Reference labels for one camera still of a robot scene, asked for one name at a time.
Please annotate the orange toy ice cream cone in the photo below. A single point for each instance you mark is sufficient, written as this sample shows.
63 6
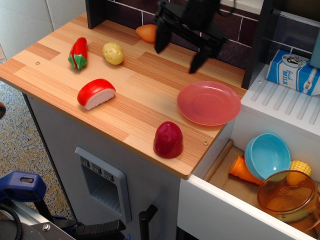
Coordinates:
239 169

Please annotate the white toy sink basin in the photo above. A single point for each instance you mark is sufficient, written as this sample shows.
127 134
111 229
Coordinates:
215 205

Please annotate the pink plastic plate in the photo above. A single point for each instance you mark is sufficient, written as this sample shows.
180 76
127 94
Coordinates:
208 103

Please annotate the yellow toy potato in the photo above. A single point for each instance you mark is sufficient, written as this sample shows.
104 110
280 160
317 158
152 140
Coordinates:
113 53

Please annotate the light blue plastic bowl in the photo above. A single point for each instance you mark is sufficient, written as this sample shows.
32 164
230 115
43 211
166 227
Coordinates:
265 155

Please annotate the blue and white milk carton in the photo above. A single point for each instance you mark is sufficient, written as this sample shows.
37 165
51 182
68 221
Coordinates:
294 72

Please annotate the black ridged clamp bar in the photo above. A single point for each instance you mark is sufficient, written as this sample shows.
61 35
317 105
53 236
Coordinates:
103 231

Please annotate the red toy chili pepper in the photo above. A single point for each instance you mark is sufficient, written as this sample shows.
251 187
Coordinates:
78 55

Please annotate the black cabinet door handle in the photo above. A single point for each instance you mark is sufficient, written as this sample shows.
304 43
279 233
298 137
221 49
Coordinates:
144 219

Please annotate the blue clamp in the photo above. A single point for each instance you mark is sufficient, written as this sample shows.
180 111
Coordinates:
22 186

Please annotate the dark red toy pepper half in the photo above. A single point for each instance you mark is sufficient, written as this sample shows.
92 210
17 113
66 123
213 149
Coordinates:
168 141

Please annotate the transparent orange plastic pot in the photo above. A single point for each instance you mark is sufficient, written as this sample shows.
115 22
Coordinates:
297 206

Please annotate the orange toy fruit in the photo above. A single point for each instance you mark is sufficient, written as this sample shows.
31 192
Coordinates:
147 32

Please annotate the grey toy ice dispenser panel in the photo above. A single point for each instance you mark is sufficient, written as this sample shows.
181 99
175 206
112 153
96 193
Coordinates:
106 184

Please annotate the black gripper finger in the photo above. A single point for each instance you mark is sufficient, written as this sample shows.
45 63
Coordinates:
163 35
199 59

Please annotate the yellow toy corn cob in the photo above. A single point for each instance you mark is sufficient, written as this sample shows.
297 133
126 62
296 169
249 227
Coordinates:
298 172

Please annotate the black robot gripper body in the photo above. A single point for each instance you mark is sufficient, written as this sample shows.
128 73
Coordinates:
194 22

